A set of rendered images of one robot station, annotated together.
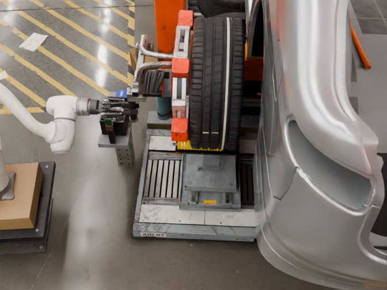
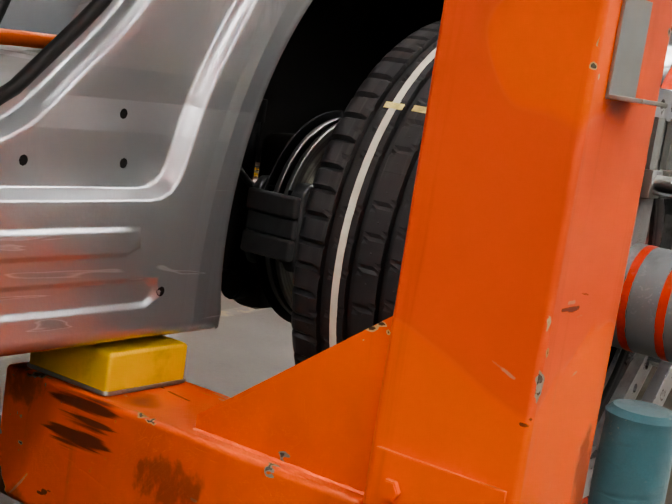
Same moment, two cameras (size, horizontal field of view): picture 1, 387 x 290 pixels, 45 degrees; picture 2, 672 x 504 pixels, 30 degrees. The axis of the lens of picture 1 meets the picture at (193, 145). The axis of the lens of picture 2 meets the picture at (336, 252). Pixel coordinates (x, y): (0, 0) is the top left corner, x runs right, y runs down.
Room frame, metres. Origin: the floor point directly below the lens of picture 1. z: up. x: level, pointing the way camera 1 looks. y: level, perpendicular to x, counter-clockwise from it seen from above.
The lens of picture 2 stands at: (3.35, 0.62, 1.09)
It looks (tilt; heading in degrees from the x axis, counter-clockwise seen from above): 9 degrees down; 212
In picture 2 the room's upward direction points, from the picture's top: 9 degrees clockwise
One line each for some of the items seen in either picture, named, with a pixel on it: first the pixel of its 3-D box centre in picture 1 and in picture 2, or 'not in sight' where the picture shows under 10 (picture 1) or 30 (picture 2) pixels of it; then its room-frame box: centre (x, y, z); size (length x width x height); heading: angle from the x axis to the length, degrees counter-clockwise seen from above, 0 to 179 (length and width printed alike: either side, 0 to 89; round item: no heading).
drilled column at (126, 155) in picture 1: (122, 139); not in sight; (1.93, 0.45, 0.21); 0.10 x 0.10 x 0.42; 88
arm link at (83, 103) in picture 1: (84, 106); not in sight; (1.61, 0.53, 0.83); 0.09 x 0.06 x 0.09; 178
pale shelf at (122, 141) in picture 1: (118, 118); not in sight; (1.90, 0.45, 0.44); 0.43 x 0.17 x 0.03; 178
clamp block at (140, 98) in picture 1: (136, 94); not in sight; (1.61, 0.27, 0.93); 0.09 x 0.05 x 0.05; 88
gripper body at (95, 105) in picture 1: (99, 107); not in sight; (1.61, 0.46, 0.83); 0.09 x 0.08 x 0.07; 88
